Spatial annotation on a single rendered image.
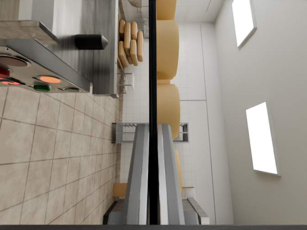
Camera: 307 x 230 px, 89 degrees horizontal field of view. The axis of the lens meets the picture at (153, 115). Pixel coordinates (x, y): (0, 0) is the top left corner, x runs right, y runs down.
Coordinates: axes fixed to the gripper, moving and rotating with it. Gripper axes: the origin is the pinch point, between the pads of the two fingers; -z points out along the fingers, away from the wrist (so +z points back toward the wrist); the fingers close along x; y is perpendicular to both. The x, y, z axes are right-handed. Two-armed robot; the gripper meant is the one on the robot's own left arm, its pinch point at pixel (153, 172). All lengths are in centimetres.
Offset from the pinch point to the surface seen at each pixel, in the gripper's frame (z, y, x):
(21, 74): -21.0, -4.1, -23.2
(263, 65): -271, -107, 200
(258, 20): -339, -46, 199
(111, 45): -41.9, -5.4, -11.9
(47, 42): -12.9, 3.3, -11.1
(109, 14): -49, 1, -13
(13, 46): -15.4, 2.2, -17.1
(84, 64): -32.9, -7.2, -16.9
